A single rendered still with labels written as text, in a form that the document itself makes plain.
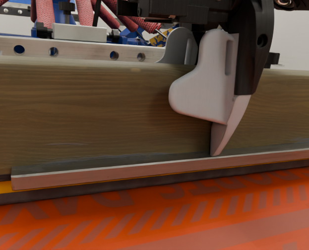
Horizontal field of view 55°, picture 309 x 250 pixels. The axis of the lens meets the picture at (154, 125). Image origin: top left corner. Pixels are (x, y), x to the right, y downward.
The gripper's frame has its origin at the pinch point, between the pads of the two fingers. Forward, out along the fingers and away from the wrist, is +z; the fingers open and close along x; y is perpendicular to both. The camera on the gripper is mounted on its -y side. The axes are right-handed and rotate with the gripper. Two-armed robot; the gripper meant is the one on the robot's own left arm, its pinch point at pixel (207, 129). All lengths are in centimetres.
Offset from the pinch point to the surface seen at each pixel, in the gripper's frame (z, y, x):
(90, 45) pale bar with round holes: -3.5, -0.1, -49.3
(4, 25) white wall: -1, 34, -440
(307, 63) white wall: 11, -199, -156
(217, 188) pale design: 4.8, -0.5, 1.8
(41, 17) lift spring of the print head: -9, 8, -76
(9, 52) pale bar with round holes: -1, 16, -49
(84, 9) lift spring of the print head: -12, -5, -80
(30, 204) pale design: 4.3, 14.2, 0.2
